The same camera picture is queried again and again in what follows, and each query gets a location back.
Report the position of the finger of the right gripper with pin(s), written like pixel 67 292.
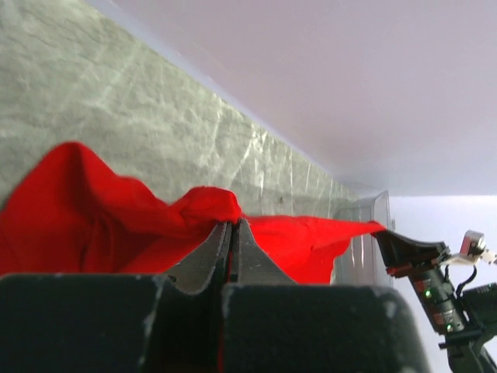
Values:
pixel 404 257

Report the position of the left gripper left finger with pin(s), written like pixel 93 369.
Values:
pixel 166 322

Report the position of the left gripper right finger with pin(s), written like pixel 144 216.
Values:
pixel 272 324

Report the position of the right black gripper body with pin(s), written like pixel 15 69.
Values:
pixel 437 297

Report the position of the red t shirt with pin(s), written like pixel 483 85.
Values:
pixel 73 214

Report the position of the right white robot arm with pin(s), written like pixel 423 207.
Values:
pixel 466 349

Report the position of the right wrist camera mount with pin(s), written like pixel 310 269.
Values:
pixel 473 250

